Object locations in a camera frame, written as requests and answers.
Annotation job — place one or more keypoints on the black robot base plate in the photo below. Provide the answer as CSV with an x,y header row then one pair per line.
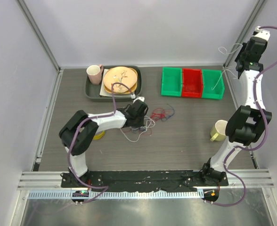
x,y
145,181

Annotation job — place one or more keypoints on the right green bin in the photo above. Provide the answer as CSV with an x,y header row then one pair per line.
x,y
213,84

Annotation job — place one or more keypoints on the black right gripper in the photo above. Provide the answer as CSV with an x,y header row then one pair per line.
x,y
242,49

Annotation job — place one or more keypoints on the white square plate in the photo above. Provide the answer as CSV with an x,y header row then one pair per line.
x,y
118,88

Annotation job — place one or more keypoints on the pink mug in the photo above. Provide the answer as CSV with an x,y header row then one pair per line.
x,y
94,73

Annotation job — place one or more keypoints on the green bin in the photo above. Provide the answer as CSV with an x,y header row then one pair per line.
x,y
171,82
213,84

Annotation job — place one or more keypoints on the slotted cable duct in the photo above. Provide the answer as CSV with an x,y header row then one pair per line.
x,y
71,194

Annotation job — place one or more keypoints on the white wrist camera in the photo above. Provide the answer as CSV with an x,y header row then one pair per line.
x,y
134,98
261,33

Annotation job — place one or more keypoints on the left green bin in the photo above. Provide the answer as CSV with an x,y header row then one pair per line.
x,y
171,82

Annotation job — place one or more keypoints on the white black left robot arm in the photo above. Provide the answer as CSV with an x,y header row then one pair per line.
x,y
78,133

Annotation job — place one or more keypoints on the orange bird pattern plate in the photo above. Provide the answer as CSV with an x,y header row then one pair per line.
x,y
126,75

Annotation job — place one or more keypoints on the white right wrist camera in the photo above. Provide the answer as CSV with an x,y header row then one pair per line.
x,y
261,33

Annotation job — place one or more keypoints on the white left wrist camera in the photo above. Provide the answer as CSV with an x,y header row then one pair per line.
x,y
134,98

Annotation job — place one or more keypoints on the red bin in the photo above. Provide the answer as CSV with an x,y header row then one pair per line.
x,y
192,80

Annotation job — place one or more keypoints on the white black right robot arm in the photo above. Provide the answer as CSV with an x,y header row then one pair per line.
x,y
247,124

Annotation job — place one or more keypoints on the dark grey tray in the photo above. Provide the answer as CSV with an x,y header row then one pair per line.
x,y
98,93

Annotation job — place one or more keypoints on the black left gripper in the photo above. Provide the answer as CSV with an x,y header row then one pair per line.
x,y
140,124

